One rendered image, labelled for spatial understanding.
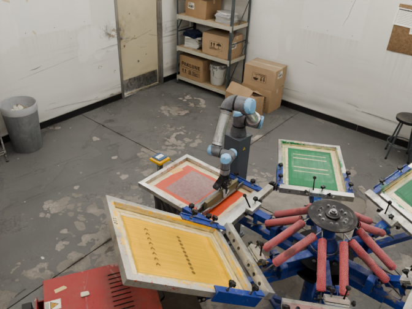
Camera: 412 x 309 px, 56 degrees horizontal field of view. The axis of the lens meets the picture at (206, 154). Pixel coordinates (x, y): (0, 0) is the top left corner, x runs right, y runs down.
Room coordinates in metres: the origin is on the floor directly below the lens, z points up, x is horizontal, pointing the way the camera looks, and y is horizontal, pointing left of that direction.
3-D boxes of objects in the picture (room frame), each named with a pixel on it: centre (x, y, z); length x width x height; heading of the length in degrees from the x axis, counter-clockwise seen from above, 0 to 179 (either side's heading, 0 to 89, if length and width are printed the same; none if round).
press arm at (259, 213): (2.12, -0.40, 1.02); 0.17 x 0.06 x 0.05; 52
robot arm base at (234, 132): (2.98, -0.27, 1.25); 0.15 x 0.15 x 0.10
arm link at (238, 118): (2.97, -0.28, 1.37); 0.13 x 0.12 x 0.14; 66
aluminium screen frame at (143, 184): (2.47, 0.04, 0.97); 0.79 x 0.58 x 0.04; 52
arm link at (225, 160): (2.35, -0.15, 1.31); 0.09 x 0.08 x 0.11; 156
